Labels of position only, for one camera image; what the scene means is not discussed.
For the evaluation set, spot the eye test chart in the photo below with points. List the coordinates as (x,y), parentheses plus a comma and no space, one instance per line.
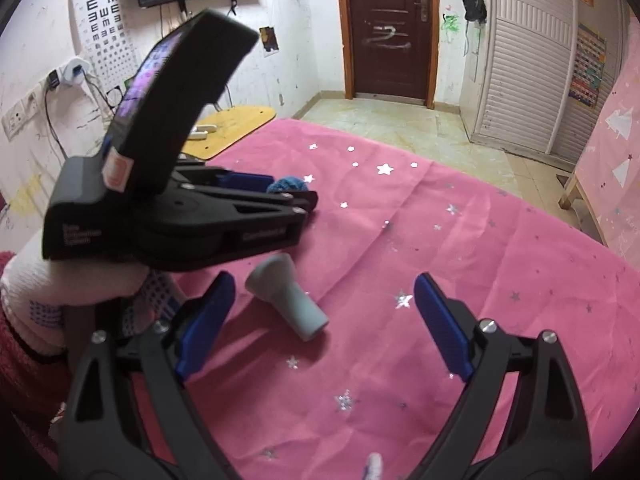
(102,20)

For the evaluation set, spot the pink star tablecloth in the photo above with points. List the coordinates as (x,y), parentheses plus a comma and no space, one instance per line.
(450,220)

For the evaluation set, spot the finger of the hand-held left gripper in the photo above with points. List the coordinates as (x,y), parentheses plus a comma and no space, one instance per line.
(245,181)
(260,203)

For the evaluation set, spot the grey plastic funnel piece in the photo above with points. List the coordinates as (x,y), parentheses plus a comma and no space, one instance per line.
(290,300)

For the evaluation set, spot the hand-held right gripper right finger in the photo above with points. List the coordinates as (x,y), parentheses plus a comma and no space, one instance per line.
(445,325)

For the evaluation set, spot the colourful wall chart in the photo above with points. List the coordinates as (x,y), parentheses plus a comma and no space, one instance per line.
(587,67)

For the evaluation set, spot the blue knit ball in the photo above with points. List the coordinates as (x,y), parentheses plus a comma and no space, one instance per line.
(287,185)

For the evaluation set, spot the dark wall sticker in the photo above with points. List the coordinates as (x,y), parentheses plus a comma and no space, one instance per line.
(269,39)

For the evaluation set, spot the white wall socket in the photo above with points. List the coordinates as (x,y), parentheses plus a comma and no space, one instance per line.
(20,115)

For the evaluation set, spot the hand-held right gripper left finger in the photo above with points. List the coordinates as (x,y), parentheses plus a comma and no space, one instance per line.
(205,325)

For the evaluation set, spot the yellow wooden board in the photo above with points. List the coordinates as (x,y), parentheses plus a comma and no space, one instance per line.
(240,125)

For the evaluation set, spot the person's left hand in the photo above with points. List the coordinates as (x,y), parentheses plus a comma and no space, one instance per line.
(60,280)

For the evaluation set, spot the person's left forearm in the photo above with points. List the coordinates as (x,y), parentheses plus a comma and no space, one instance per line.
(25,390)

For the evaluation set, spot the white louvred wardrobe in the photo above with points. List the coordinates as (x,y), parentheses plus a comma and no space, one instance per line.
(525,60)

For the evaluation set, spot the white wall charger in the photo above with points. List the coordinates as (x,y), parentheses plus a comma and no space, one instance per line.
(72,71)

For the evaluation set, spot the dark brown door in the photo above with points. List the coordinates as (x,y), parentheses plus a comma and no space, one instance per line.
(387,35)

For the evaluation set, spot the green wall sticker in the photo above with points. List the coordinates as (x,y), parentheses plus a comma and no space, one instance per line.
(450,26)

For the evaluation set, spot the pink tree-print curtain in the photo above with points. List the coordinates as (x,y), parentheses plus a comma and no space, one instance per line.
(617,160)

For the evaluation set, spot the wooden bed frame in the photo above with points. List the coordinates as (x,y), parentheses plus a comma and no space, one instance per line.
(572,195)

